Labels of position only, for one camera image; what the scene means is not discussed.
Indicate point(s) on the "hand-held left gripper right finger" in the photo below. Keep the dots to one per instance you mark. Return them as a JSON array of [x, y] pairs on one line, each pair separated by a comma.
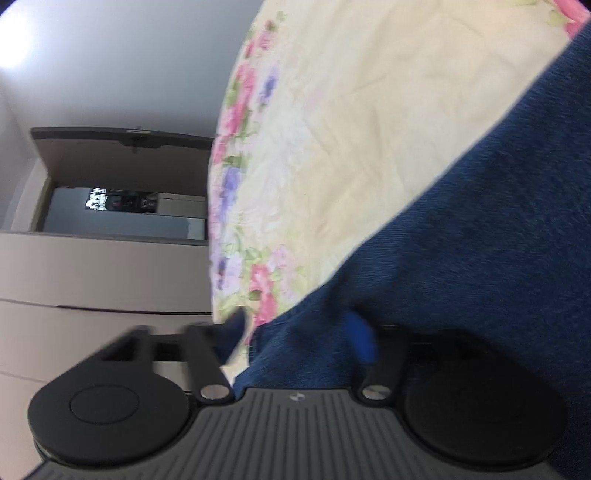
[[363, 339]]

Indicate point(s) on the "brown wooden door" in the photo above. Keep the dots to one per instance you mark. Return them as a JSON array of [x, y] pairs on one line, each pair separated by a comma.
[[115, 161]]

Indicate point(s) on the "floral bedsheet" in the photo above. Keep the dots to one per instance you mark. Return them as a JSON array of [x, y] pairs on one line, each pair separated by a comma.
[[346, 138]]

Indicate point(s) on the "beige cabinet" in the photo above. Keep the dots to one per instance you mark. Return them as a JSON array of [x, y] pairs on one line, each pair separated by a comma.
[[92, 267]]

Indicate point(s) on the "blue denim pants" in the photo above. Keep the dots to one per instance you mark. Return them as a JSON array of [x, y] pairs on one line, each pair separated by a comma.
[[461, 254]]

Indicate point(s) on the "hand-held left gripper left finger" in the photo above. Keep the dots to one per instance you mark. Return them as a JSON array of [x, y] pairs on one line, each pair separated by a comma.
[[233, 328]]

